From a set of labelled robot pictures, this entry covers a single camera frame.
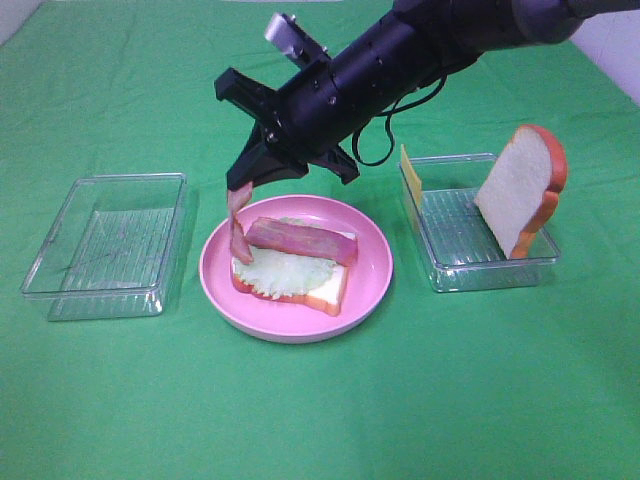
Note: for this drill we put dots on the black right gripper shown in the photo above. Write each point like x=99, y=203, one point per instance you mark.
x=295, y=126

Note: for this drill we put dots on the bacon strip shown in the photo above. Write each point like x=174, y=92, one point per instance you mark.
x=236, y=200
x=302, y=240

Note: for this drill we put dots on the green lettuce leaf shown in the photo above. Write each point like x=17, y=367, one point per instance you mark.
x=276, y=275

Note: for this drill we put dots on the bread slice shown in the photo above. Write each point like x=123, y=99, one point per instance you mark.
x=521, y=191
x=311, y=271

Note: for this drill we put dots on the yellow cheese slice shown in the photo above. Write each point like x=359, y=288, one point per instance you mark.
x=413, y=181

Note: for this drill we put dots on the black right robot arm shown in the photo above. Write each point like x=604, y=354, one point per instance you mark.
x=417, y=44

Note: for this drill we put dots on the pink round plate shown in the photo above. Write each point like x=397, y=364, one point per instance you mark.
x=366, y=285

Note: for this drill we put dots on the clear left plastic container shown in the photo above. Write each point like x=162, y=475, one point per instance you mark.
x=112, y=249

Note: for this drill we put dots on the clear plastic container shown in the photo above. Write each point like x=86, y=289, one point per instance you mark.
x=458, y=250
x=112, y=249

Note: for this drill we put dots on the clear right plastic container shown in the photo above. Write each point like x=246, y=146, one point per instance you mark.
x=458, y=250

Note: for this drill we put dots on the green tablecloth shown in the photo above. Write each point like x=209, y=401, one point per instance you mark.
x=533, y=383

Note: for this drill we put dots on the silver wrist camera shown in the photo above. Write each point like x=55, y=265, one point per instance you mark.
x=293, y=42

